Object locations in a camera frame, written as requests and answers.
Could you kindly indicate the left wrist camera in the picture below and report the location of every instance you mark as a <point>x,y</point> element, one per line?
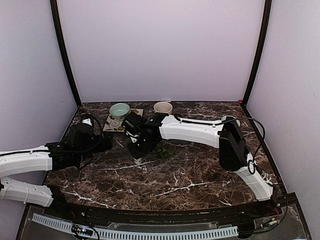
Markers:
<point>90,120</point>

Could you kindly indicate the right light green bowl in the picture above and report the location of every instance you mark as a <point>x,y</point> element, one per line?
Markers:
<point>229,117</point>

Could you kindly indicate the light green bowl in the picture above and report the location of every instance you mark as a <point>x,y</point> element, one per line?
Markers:
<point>229,117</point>
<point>119,110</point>

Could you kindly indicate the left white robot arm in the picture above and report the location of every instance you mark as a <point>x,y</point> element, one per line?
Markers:
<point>80,144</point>

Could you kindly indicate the black frame post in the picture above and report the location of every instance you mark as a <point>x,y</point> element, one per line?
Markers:
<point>258,52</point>
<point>63,51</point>

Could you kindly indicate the white slotted cable duct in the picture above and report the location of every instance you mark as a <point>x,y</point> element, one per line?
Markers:
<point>123,231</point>

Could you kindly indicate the black front table rail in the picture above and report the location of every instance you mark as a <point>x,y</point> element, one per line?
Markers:
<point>102,216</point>

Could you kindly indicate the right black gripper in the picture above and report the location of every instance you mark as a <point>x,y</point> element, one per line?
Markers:
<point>137,154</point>

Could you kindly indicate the right black frame post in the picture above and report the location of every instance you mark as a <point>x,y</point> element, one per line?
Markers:
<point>258,52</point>

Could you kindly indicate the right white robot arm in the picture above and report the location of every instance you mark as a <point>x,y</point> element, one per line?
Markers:
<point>224,135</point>

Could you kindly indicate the left black frame post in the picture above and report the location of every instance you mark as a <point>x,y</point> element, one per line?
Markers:
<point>63,51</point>

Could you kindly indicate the left light green bowl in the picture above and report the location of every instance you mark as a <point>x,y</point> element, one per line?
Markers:
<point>119,110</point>

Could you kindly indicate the cream coral pattern mug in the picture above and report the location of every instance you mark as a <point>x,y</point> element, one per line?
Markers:
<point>163,107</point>

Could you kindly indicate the small white pill bottle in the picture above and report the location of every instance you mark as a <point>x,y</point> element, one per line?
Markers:
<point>138,161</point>

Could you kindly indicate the floral square plate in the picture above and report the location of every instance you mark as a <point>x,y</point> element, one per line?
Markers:
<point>115,125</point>

